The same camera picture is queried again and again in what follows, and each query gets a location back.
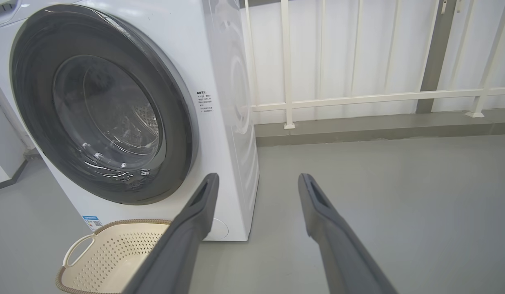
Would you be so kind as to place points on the white low cabinet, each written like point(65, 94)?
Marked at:
point(3, 134)

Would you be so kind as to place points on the cream perforated laundry basket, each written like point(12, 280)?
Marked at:
point(113, 261)

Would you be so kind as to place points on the blue energy label sticker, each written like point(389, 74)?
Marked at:
point(92, 223)

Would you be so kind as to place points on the white metal railing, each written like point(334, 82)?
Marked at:
point(350, 99)

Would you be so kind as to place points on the round white filter cover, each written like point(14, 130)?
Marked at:
point(220, 228)

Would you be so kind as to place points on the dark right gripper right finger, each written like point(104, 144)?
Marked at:
point(342, 253)

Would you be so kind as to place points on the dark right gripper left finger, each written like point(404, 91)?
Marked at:
point(179, 253)

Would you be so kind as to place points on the grey metal post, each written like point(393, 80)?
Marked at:
point(434, 61)

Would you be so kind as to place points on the white front-load washing machine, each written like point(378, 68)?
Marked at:
point(219, 122)

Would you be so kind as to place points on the perforated steel washer drum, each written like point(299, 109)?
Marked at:
point(148, 118)

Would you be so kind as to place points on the black round glass washer door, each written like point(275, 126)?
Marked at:
point(36, 102)

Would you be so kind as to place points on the small black text label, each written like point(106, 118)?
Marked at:
point(205, 102)

